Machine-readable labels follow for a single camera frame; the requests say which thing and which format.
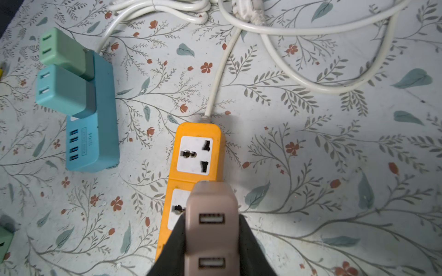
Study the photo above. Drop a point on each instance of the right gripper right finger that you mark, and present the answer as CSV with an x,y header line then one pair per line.
x,y
252,259

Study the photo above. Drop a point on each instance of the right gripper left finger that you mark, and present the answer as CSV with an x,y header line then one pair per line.
x,y
171,261

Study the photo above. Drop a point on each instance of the pink plug adapter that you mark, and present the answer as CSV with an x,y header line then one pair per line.
x,y
212,231

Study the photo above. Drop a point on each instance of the blue power strip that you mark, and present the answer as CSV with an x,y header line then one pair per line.
x,y
92,143

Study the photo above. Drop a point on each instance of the teal plug adapter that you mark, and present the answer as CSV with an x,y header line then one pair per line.
x,y
65,92

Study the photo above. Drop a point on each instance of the green plug adapter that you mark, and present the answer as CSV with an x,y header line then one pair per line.
x,y
6,238
58,48

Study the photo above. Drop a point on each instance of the orange power strip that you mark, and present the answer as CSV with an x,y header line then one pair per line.
x,y
198,155

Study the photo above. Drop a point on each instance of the floral table mat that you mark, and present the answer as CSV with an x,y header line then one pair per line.
x,y
331,185

